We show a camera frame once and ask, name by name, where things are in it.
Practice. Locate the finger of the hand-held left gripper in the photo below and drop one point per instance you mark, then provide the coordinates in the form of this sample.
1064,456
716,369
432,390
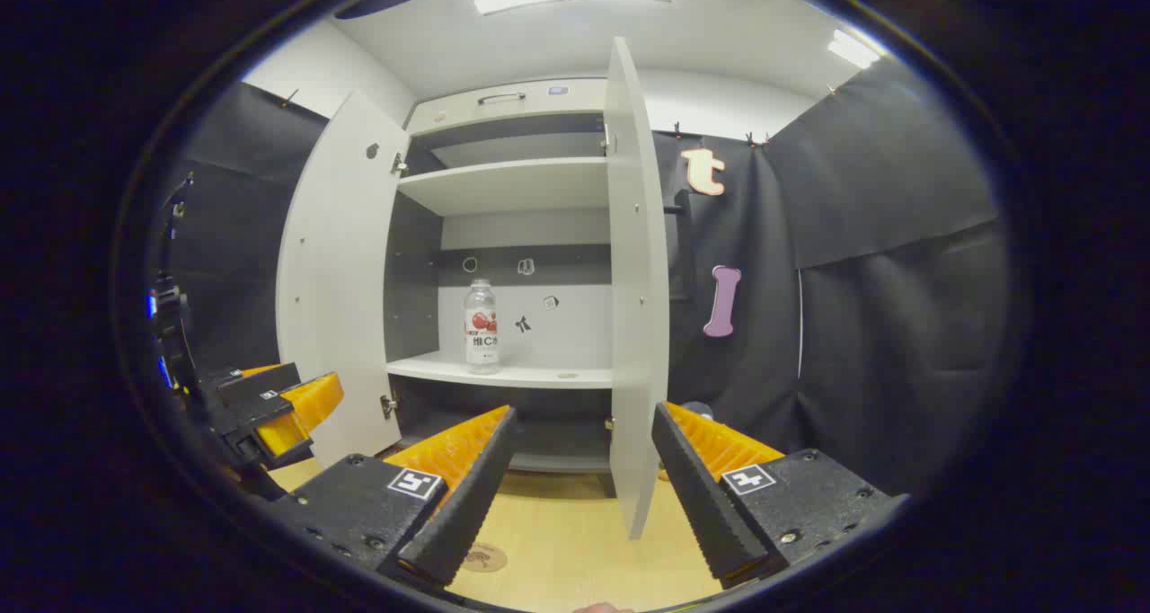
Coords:
260,386
310,402

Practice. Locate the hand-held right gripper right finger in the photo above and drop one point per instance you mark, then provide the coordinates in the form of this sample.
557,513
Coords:
701,496

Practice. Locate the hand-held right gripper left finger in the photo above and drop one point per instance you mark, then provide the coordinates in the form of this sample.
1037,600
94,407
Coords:
467,496

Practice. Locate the round wooden coaster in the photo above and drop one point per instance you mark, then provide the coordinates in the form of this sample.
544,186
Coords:
487,558

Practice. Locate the white cabinet door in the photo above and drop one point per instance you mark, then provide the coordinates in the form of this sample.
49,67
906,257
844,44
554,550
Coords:
638,280
341,280

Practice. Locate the clear bottle with red label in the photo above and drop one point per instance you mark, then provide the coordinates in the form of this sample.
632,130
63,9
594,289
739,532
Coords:
482,334

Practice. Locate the white and grey cabinet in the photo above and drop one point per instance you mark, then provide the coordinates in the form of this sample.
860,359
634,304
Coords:
521,186

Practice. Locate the black backdrop cloth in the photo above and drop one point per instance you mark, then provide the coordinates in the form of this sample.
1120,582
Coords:
898,325

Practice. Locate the small ceiling light panel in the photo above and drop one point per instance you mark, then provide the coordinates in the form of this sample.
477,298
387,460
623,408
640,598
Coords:
853,48

